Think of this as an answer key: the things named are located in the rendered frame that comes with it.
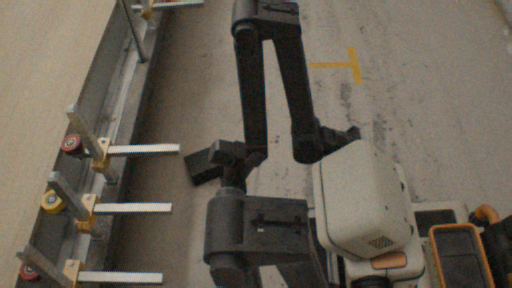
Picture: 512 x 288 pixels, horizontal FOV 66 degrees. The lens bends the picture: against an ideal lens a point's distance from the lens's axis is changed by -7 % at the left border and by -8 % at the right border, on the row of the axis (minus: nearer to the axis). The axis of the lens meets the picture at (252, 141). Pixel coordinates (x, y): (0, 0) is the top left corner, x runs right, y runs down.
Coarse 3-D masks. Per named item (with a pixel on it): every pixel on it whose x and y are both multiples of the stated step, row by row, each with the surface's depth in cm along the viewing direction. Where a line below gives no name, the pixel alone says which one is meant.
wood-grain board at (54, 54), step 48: (0, 0) 229; (48, 0) 223; (96, 0) 218; (0, 48) 199; (48, 48) 194; (96, 48) 191; (0, 96) 176; (48, 96) 173; (0, 144) 158; (48, 144) 156; (0, 192) 143; (0, 240) 131
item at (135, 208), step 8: (64, 208) 143; (96, 208) 143; (104, 208) 143; (112, 208) 142; (120, 208) 142; (128, 208) 142; (136, 208) 142; (144, 208) 142; (152, 208) 141; (160, 208) 141; (168, 208) 141
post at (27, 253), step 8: (24, 248) 102; (32, 248) 105; (16, 256) 102; (24, 256) 102; (32, 256) 105; (40, 256) 108; (32, 264) 106; (40, 264) 108; (48, 264) 112; (40, 272) 111; (48, 272) 112; (56, 272) 116; (48, 280) 116; (56, 280) 116; (64, 280) 120
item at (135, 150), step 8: (80, 152) 158; (88, 152) 158; (112, 152) 157; (120, 152) 157; (128, 152) 157; (136, 152) 157; (144, 152) 157; (152, 152) 157; (160, 152) 157; (168, 152) 157; (176, 152) 157
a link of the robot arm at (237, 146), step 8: (216, 144) 108; (224, 144) 108; (232, 144) 109; (240, 144) 110; (216, 152) 108; (224, 152) 107; (232, 152) 108; (240, 152) 108; (256, 152) 104; (208, 160) 111; (216, 160) 109; (224, 160) 109; (232, 160) 109; (248, 160) 106; (256, 160) 105
